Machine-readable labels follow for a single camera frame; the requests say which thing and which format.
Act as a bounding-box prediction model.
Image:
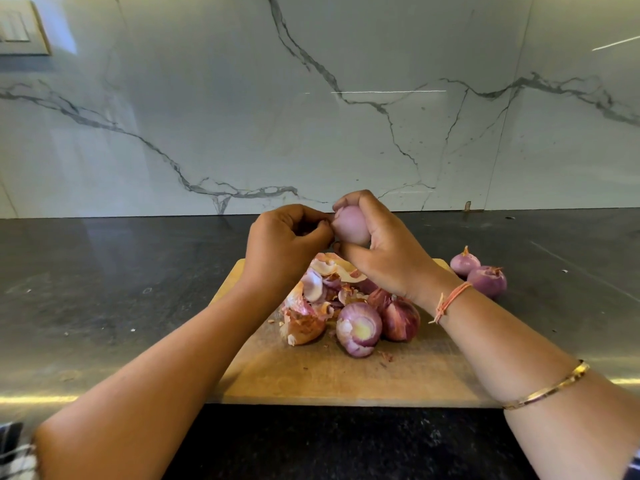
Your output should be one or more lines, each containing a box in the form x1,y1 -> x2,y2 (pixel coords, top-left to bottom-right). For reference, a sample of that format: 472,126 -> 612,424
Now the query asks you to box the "person's left hand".
242,203 -> 335,304

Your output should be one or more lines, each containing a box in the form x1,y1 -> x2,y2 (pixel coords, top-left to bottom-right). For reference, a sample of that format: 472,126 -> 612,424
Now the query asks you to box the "person's right hand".
332,189 -> 463,310

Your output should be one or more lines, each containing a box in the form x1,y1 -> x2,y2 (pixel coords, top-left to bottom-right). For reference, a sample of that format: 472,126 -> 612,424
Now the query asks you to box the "pile of onion peels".
278,251 -> 396,347

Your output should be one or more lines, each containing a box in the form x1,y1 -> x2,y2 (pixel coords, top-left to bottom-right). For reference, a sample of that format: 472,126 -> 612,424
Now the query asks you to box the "brownish red onion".
331,205 -> 372,248

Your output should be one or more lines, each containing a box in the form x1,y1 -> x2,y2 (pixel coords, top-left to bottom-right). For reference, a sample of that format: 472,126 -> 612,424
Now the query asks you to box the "small red onion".
449,245 -> 482,279

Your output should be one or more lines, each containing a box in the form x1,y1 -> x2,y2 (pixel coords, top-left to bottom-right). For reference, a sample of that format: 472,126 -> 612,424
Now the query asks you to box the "red onion with pale patch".
335,301 -> 384,359

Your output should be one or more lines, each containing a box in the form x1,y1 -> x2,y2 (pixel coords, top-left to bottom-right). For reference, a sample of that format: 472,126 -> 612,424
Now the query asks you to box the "person's right forearm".
435,287 -> 640,480

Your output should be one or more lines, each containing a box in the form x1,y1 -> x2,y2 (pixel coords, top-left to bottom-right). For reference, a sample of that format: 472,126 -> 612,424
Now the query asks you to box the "person's left forearm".
35,287 -> 273,480

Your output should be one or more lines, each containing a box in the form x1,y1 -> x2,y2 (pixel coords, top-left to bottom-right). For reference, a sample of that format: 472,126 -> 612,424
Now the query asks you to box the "wooden cutting board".
208,257 -> 501,409

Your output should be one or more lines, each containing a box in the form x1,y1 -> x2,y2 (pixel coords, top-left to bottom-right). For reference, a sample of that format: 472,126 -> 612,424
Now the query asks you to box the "gold bangle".
503,359 -> 591,411

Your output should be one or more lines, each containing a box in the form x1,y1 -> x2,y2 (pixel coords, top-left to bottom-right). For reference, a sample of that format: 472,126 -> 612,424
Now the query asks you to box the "black white plaid sleeve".
0,421 -> 39,480

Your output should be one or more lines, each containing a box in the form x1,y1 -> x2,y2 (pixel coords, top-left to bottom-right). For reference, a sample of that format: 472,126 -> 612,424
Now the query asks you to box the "orange thread bracelet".
429,281 -> 475,327

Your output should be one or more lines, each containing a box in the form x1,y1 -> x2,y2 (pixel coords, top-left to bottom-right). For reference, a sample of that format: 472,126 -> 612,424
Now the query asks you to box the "white wall switch plate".
0,0 -> 51,56

